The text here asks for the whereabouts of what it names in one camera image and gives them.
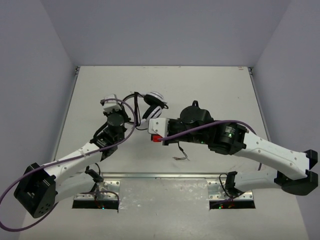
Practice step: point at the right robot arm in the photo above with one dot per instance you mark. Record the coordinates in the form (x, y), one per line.
(289, 170)

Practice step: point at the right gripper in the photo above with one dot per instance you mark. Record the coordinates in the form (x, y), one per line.
(172, 121)

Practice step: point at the white black headphones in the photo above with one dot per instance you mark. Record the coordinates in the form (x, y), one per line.
(156, 103)

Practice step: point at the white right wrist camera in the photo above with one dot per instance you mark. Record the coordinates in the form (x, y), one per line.
(158, 129)

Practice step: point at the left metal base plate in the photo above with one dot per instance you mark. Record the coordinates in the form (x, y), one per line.
(108, 190)

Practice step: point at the metal base plate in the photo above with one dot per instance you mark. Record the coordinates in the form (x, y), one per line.
(217, 191)
(108, 190)

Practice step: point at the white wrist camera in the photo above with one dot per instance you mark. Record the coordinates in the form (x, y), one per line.
(158, 129)
(110, 103)

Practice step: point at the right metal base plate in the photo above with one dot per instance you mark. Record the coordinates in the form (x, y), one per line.
(217, 191)

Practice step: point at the metal table edge rail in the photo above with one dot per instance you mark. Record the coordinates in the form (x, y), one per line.
(161, 175)

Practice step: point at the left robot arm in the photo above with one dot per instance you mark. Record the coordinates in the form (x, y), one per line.
(42, 186)

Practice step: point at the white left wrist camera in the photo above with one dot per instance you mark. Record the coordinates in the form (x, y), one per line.
(110, 103)

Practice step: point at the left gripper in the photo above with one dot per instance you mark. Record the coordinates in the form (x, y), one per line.
(124, 113)

